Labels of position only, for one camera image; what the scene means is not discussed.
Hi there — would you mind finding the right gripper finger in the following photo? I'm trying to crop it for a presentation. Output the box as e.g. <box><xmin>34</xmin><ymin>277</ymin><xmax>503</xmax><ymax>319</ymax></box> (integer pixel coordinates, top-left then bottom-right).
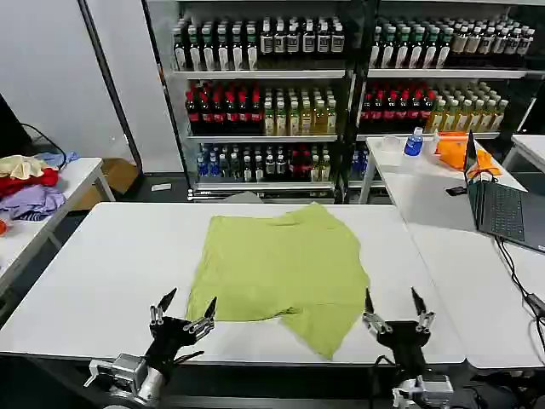
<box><xmin>410</xmin><ymin>286</ymin><xmax>437</xmax><ymax>335</ymax></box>
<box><xmin>361</xmin><ymin>287</ymin><xmax>393</xmax><ymax>336</ymax></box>

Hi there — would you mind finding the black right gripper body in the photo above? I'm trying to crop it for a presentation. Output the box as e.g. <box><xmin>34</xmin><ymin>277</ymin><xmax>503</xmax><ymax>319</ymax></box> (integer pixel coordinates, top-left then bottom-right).
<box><xmin>376</xmin><ymin>320</ymin><xmax>432</xmax><ymax>377</ymax></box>

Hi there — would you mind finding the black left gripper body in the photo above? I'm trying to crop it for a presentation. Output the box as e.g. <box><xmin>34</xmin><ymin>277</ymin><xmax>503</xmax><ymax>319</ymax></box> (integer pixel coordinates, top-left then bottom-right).
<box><xmin>144</xmin><ymin>316</ymin><xmax>202</xmax><ymax>372</ymax></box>

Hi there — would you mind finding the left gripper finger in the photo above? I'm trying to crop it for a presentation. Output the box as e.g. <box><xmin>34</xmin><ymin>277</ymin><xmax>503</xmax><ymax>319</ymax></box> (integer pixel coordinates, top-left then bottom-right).
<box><xmin>149</xmin><ymin>287</ymin><xmax>178</xmax><ymax>327</ymax></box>
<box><xmin>182</xmin><ymin>296</ymin><xmax>219</xmax><ymax>337</ymax></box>

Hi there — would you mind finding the light green shirt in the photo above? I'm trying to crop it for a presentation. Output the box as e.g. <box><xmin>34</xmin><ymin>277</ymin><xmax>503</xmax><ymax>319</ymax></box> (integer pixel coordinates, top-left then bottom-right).
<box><xmin>185</xmin><ymin>201</ymin><xmax>370</xmax><ymax>361</ymax></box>

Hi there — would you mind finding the white laptop table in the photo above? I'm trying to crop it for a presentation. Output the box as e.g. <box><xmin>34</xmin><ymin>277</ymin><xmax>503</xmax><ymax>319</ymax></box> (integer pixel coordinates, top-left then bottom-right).
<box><xmin>359</xmin><ymin>135</ymin><xmax>545</xmax><ymax>371</ymax></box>

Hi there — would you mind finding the black power adapter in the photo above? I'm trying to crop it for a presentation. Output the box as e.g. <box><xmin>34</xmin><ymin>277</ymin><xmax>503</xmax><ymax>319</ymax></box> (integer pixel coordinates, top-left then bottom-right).
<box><xmin>523</xmin><ymin>292</ymin><xmax>545</xmax><ymax>317</ymax></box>

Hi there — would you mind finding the dark grey laptop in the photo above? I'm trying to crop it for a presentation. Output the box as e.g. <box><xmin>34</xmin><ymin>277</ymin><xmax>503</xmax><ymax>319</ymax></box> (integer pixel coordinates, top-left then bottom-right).
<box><xmin>463</xmin><ymin>129</ymin><xmax>545</xmax><ymax>253</ymax></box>

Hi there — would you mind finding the cardboard box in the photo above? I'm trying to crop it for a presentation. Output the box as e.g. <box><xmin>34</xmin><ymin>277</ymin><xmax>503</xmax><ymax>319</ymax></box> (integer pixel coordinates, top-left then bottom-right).
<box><xmin>72</xmin><ymin>157</ymin><xmax>141</xmax><ymax>212</ymax></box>

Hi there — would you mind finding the white side table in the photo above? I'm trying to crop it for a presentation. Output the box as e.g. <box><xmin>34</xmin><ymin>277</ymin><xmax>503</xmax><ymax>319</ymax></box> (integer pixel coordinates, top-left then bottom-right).
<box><xmin>0</xmin><ymin>156</ymin><xmax>117</xmax><ymax>296</ymax></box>

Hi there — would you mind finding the orange bag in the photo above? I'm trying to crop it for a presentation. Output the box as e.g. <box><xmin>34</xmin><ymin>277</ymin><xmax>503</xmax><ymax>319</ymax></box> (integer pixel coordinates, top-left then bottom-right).
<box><xmin>434</xmin><ymin>130</ymin><xmax>496</xmax><ymax>172</ymax></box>

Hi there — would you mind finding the purple cloth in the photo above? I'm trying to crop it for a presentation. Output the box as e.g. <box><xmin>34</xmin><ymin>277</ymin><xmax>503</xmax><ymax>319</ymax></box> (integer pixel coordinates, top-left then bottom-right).
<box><xmin>0</xmin><ymin>184</ymin><xmax>68</xmax><ymax>223</ymax></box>

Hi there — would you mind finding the blue-labelled water bottle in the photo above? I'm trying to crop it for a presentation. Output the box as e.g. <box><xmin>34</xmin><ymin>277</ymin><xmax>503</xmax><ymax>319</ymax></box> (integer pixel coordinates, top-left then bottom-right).
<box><xmin>403</xmin><ymin>129</ymin><xmax>425</xmax><ymax>158</ymax></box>

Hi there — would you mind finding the clear plastic container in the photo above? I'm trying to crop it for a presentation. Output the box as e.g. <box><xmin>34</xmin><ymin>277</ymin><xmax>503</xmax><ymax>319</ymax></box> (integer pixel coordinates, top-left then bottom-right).
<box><xmin>379</xmin><ymin>135</ymin><xmax>406</xmax><ymax>158</ymax></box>

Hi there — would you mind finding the red cloth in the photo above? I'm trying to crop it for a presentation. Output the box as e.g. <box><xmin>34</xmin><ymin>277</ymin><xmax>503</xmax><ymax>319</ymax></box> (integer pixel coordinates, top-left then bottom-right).
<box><xmin>0</xmin><ymin>167</ymin><xmax>60</xmax><ymax>199</ymax></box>

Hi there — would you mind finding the light blue cloth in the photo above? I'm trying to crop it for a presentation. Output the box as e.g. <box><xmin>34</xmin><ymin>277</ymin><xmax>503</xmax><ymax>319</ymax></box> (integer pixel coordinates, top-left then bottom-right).
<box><xmin>35</xmin><ymin>150</ymin><xmax>80</xmax><ymax>172</ymax></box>

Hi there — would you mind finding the white desk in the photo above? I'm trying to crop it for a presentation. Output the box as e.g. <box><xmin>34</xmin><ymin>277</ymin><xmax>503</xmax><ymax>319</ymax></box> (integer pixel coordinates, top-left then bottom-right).
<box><xmin>501</xmin><ymin>133</ymin><xmax>545</xmax><ymax>172</ymax></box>

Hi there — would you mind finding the cream cloth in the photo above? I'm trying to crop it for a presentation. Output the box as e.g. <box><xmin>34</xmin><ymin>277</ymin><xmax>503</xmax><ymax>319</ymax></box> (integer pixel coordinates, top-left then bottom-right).
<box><xmin>0</xmin><ymin>154</ymin><xmax>46</xmax><ymax>181</ymax></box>

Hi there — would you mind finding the shelf of bottled drinks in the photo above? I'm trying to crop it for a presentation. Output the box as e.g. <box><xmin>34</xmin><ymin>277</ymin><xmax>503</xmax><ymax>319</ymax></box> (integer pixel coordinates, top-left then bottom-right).
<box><xmin>143</xmin><ymin>0</ymin><xmax>359</xmax><ymax>204</ymax></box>
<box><xmin>349</xmin><ymin>0</ymin><xmax>545</xmax><ymax>202</ymax></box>

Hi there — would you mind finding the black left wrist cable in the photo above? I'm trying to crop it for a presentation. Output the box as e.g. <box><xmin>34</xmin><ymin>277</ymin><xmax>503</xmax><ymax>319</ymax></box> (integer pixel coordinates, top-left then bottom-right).
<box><xmin>170</xmin><ymin>349</ymin><xmax>206</xmax><ymax>366</ymax></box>

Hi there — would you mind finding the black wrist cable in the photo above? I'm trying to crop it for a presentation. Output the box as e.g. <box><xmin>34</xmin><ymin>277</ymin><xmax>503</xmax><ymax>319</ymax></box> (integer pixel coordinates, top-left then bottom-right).
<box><xmin>170</xmin><ymin>349</ymin><xmax>206</xmax><ymax>366</ymax></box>
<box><xmin>367</xmin><ymin>354</ymin><xmax>398</xmax><ymax>409</ymax></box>

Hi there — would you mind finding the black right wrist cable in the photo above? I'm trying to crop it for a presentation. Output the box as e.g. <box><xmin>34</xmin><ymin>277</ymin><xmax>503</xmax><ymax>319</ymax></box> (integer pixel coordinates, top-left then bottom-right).
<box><xmin>367</xmin><ymin>354</ymin><xmax>398</xmax><ymax>409</ymax></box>

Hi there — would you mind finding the black laptop power cable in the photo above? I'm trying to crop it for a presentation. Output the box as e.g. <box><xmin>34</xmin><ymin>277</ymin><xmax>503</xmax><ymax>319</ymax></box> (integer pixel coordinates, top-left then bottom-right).
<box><xmin>493</xmin><ymin>235</ymin><xmax>545</xmax><ymax>357</ymax></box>

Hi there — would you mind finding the black slanted frame pole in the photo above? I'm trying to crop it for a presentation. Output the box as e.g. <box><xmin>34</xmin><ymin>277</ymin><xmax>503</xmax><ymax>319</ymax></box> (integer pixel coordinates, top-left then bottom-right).
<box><xmin>77</xmin><ymin>0</ymin><xmax>145</xmax><ymax>175</ymax></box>

